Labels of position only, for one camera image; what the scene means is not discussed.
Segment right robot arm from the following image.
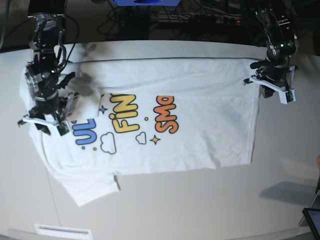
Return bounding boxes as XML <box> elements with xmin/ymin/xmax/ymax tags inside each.
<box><xmin>17</xmin><ymin>0</ymin><xmax>79</xmax><ymax>136</ymax></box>

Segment white printed T-shirt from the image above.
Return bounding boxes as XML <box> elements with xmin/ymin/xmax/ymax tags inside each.
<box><xmin>29</xmin><ymin>58</ymin><xmax>259</xmax><ymax>206</ymax></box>

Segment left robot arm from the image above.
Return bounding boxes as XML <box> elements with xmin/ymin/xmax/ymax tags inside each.
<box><xmin>243</xmin><ymin>0</ymin><xmax>299</xmax><ymax>105</ymax></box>

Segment white paper label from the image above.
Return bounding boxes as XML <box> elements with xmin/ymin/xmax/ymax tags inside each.
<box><xmin>34</xmin><ymin>224</ymin><xmax>93</xmax><ymax>240</ymax></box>

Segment tablet with dark frame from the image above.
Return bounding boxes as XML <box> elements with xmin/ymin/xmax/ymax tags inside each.
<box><xmin>302</xmin><ymin>208</ymin><xmax>320</xmax><ymax>240</ymax></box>

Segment blue box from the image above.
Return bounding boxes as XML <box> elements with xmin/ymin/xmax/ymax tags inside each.
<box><xmin>113</xmin><ymin>0</ymin><xmax>180</xmax><ymax>7</ymax></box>

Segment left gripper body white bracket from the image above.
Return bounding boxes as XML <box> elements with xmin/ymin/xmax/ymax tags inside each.
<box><xmin>243</xmin><ymin>65</ymin><xmax>298</xmax><ymax>104</ymax></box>

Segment black power strip red light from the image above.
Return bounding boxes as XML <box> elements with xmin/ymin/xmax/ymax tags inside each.
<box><xmin>157</xmin><ymin>11</ymin><xmax>242</xmax><ymax>26</ymax></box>

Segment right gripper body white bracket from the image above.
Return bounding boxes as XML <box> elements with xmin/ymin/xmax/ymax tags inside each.
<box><xmin>17</xmin><ymin>92</ymin><xmax>79</xmax><ymax>136</ymax></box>

